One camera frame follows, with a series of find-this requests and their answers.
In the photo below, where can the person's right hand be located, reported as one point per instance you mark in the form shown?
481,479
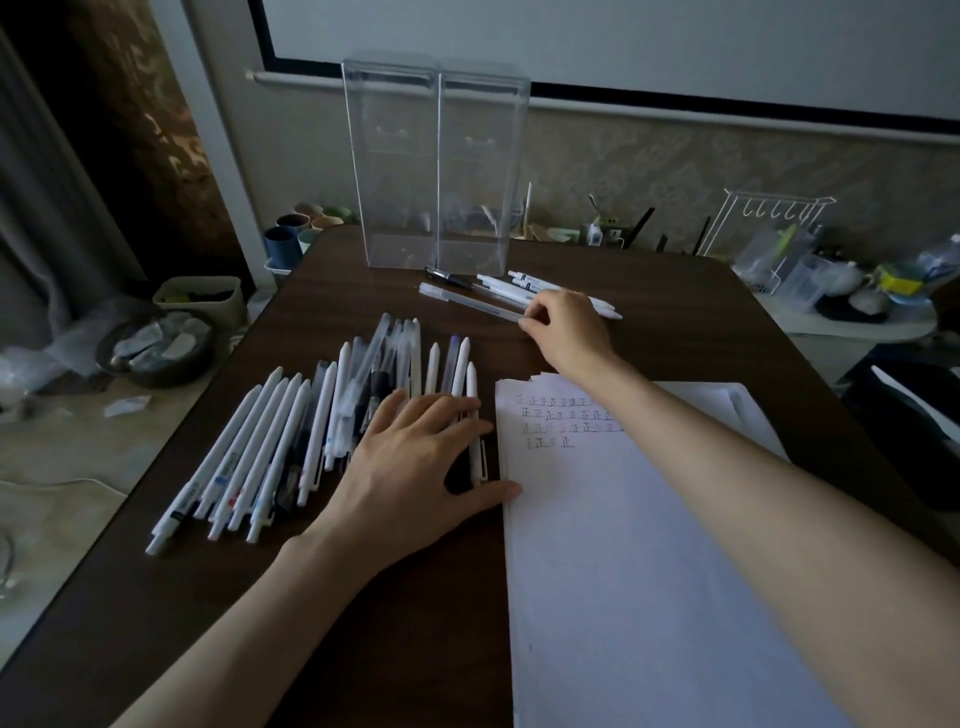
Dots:
574,334

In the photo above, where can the person's left hand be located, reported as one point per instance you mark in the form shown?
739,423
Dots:
405,487

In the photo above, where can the translucent pen with blue cap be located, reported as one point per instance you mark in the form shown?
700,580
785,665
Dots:
448,364

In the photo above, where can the stack of white paper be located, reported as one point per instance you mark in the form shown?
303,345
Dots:
637,600

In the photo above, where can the person's right forearm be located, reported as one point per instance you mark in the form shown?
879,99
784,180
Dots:
787,525

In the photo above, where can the person's left forearm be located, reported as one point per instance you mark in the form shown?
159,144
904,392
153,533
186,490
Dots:
240,645

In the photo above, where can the small white bottle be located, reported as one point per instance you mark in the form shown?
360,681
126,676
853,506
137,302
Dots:
594,235

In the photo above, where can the black router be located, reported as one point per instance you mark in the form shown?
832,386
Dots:
639,226

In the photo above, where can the clear plastic measuring jug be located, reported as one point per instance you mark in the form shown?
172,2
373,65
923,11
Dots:
802,285

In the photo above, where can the beige plastic bin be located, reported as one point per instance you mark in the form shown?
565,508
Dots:
229,311

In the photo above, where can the black round tray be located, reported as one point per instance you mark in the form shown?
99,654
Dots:
836,313

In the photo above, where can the white teapot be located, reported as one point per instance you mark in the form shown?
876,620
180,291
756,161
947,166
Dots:
838,280

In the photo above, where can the group of colourful cups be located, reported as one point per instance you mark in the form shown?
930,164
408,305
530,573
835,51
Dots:
281,247

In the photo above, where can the white paper scrap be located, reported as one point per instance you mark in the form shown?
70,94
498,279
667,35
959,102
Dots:
127,406

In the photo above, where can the white projector screen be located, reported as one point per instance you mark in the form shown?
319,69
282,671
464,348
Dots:
600,37

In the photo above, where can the yellow green container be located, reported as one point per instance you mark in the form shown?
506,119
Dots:
900,281

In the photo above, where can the black bag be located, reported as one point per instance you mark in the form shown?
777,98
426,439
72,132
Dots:
900,450

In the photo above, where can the clear plastic bottle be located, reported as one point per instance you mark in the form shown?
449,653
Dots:
941,259

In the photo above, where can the white round fan base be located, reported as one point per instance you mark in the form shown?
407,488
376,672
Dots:
6,562

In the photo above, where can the grey curtain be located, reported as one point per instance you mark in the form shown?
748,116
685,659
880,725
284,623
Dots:
52,225

